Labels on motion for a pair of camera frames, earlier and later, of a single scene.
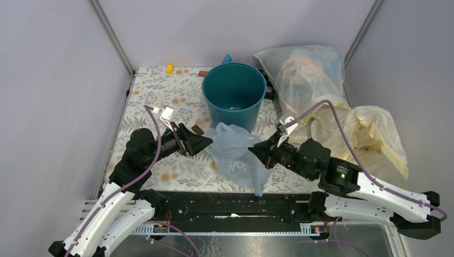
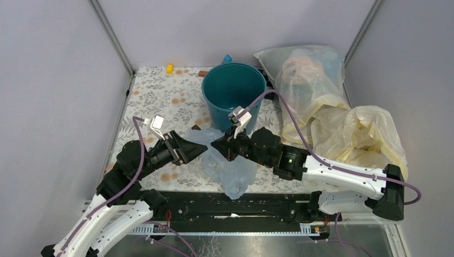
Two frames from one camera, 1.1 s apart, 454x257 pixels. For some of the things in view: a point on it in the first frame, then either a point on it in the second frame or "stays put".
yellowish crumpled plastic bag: x=371 y=141 stays put
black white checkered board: x=270 y=93 stays put
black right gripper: x=262 y=150 to x=226 y=145
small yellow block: x=170 y=69 stays put
